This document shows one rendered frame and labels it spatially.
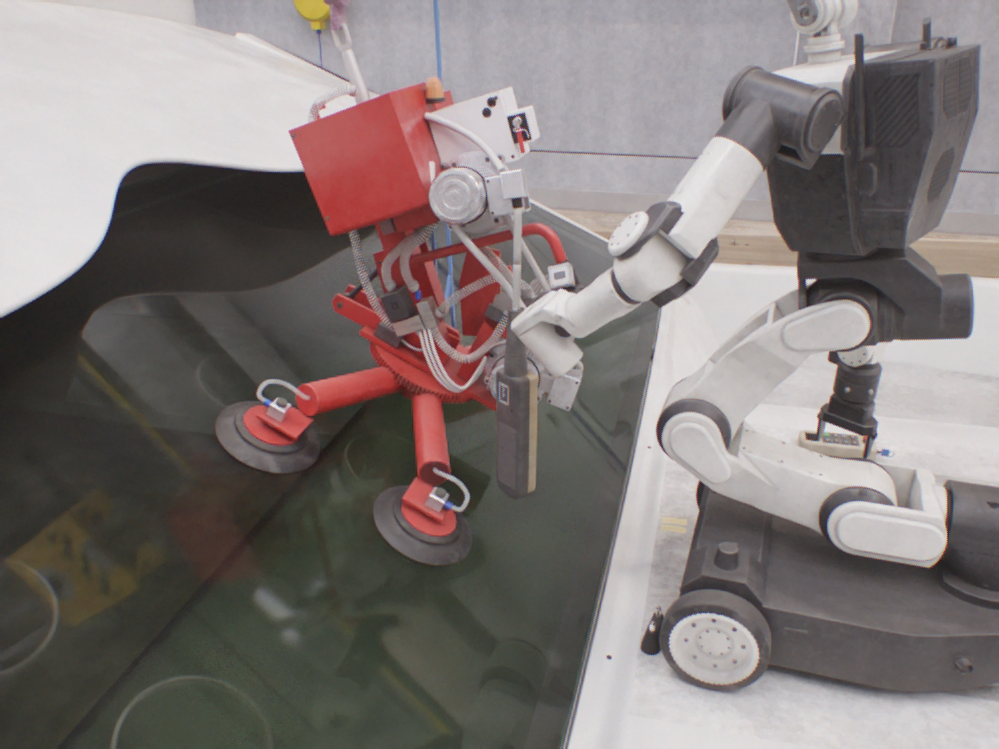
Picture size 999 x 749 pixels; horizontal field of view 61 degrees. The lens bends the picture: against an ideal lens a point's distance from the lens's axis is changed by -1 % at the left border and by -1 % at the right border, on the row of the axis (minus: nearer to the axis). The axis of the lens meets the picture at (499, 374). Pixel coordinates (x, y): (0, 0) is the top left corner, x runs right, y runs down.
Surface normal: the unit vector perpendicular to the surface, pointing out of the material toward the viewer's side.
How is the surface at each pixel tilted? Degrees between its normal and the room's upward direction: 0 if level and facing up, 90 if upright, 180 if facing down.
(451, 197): 81
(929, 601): 0
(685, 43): 90
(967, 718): 0
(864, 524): 90
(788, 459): 12
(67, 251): 21
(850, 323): 90
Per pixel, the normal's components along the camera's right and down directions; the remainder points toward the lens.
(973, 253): -0.25, 0.40
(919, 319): -0.24, 0.72
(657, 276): 0.20, 0.26
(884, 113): -0.69, 0.36
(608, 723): -0.62, -0.76
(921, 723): 0.00, -0.91
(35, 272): 0.34, -0.81
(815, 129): 0.64, 0.47
